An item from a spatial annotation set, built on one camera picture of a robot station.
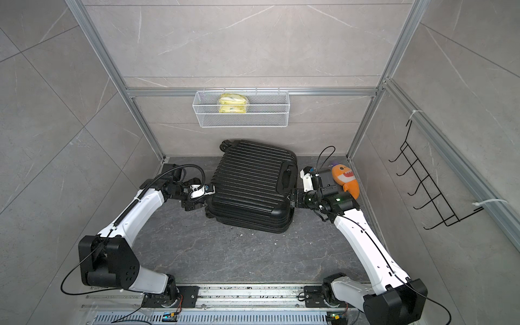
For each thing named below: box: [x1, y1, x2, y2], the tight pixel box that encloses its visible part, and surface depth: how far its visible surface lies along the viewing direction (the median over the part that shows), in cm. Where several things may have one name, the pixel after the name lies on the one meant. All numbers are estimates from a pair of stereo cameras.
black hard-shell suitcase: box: [205, 139, 299, 233], surface depth 85 cm
